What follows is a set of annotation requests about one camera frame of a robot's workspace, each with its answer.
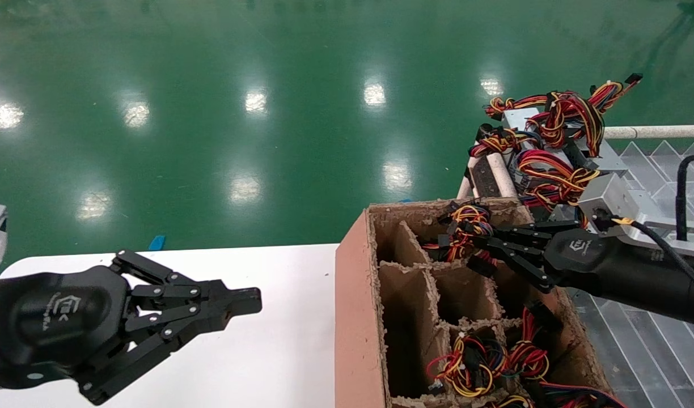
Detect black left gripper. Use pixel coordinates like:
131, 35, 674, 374
0, 251, 263, 406

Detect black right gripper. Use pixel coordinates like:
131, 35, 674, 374
473, 220, 615, 293

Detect short white rack pipe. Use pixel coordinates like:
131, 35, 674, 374
456, 158, 477, 200
488, 153, 519, 199

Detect clear ridged plastic sheet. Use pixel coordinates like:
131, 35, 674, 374
568, 139, 694, 408

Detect long white rack pipe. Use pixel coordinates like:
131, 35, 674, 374
602, 124, 694, 141

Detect brown cardboard divider box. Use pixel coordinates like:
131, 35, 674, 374
335, 197, 614, 408

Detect right wrist camera unit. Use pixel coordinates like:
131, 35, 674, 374
577, 172, 694, 260

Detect black cable with yellow plug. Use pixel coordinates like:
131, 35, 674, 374
611, 217, 694, 296

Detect thick black looped cable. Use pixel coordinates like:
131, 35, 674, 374
675, 154, 694, 242

